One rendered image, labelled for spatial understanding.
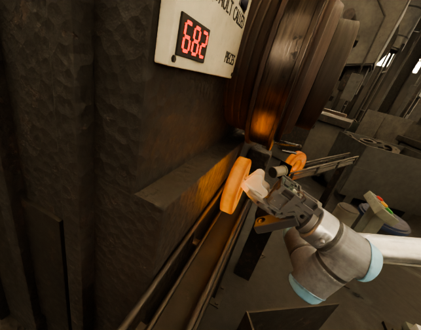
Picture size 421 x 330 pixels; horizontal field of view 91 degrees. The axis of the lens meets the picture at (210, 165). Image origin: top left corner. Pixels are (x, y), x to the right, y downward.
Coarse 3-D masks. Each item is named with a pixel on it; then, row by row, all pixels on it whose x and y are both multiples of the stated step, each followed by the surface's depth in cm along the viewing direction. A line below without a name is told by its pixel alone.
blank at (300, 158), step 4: (300, 152) 112; (292, 156) 110; (296, 156) 110; (300, 156) 112; (304, 156) 115; (288, 160) 111; (292, 160) 110; (296, 160) 112; (300, 160) 115; (304, 160) 117; (292, 164) 112; (296, 164) 119; (300, 164) 117; (292, 168) 114; (296, 168) 118; (300, 168) 118
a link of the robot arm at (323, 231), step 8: (320, 216) 48; (328, 216) 48; (320, 224) 47; (328, 224) 47; (336, 224) 47; (304, 232) 50; (312, 232) 47; (320, 232) 46; (328, 232) 46; (336, 232) 46; (312, 240) 48; (320, 240) 46; (328, 240) 46
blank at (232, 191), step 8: (240, 160) 51; (248, 160) 52; (232, 168) 49; (240, 168) 49; (248, 168) 54; (232, 176) 48; (240, 176) 48; (232, 184) 48; (240, 184) 49; (224, 192) 49; (232, 192) 48; (240, 192) 58; (224, 200) 49; (232, 200) 48; (224, 208) 51; (232, 208) 51
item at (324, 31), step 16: (336, 0) 40; (320, 16) 40; (336, 16) 43; (320, 32) 40; (320, 48) 42; (304, 64) 42; (320, 64) 43; (304, 80) 45; (304, 96) 47; (288, 112) 47; (288, 128) 56
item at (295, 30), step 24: (312, 0) 38; (288, 24) 39; (312, 24) 37; (288, 48) 40; (264, 72) 43; (288, 72) 41; (264, 96) 45; (288, 96) 43; (264, 120) 49; (264, 144) 60
